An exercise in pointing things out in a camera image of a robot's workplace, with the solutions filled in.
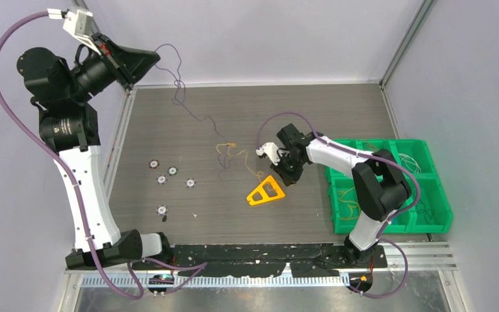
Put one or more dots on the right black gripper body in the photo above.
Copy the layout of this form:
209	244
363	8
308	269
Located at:
289	167

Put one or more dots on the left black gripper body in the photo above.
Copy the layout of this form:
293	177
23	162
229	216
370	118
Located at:
104	46

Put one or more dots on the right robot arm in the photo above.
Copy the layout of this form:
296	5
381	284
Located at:
379	183

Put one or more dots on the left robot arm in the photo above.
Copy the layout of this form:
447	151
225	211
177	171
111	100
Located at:
68	127

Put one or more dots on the poker chip middle left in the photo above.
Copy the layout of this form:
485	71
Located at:
190	183

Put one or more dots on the poker chip by gripper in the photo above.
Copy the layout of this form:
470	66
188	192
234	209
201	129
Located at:
172	170

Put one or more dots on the poker chip near red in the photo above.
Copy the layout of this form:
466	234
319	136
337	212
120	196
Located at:
161	179

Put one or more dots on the poker chip lower left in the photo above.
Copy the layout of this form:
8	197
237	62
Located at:
162	210

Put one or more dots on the green plastic bin organiser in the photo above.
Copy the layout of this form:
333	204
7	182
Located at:
432	213

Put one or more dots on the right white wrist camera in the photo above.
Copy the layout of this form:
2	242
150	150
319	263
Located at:
269	150

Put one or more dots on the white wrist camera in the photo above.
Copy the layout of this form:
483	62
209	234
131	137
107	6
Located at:
269	150
77	23

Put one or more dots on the yellow triangular plastic frame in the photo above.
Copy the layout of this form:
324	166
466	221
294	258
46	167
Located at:
267	191

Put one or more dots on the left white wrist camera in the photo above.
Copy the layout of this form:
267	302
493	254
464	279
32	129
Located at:
77	23

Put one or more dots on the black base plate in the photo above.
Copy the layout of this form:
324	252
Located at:
265	260

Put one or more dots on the aluminium frame rail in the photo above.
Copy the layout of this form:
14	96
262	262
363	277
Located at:
421	256

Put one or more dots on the white slotted cable duct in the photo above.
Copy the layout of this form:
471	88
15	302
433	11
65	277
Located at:
283	280

